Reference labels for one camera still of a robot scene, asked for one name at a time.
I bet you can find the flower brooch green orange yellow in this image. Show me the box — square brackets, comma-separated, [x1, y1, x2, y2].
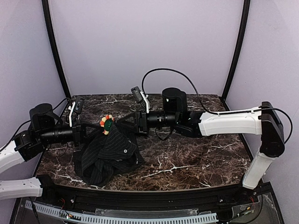
[100, 114, 114, 135]

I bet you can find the black pinstriped shirt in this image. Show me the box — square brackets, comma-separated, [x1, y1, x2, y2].
[73, 124, 144, 187]

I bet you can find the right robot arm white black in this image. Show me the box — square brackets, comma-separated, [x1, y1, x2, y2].
[117, 87, 286, 190]

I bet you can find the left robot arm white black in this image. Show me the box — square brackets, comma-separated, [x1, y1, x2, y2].
[0, 103, 104, 200]

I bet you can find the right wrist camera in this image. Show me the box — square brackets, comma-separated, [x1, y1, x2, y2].
[131, 86, 150, 113]

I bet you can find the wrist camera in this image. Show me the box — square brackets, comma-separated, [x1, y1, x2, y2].
[131, 86, 150, 113]
[68, 97, 85, 127]

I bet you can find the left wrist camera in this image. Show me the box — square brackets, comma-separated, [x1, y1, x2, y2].
[68, 97, 85, 127]

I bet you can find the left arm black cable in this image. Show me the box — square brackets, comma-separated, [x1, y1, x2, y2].
[0, 98, 72, 150]

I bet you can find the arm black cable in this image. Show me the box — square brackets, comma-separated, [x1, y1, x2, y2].
[141, 67, 293, 144]
[0, 98, 72, 150]

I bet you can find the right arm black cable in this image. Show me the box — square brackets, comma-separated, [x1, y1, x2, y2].
[141, 67, 293, 144]

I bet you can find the white slotted cable duct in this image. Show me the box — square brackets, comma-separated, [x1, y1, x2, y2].
[24, 200, 219, 224]

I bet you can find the right black frame post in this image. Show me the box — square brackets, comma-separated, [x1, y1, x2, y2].
[221, 0, 251, 102]

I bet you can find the black frame post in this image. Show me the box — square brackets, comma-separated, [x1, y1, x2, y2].
[41, 0, 71, 98]
[221, 0, 251, 102]

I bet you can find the left black frame post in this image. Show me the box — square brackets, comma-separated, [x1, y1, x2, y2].
[41, 0, 71, 98]

